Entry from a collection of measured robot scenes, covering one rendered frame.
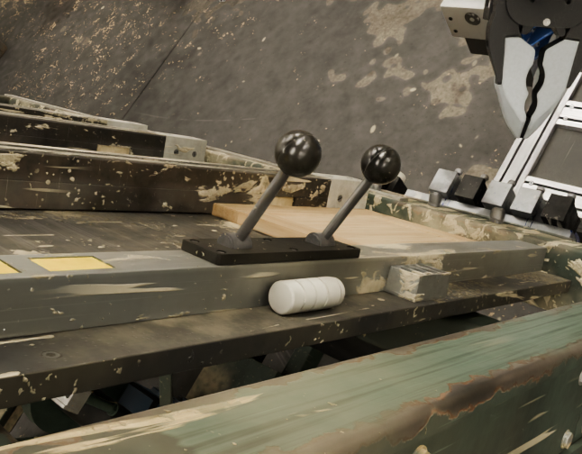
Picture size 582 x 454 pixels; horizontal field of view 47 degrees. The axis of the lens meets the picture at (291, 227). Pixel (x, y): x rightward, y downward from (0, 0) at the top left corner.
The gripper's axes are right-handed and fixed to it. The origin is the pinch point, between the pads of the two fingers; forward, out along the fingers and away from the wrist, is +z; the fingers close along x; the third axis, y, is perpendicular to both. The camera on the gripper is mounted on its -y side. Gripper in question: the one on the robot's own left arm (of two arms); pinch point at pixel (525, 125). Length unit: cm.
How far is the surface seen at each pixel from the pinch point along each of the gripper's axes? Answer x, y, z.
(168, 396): 45, 54, 70
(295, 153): 20.4, -10.1, 1.1
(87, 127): 65, 74, 20
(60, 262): 36.1, -18.6, 7.5
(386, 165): 12.2, -1.3, 4.0
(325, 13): 15, 274, 6
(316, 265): 18.0, -2.1, 14.0
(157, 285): 30.0, -16.0, 10.1
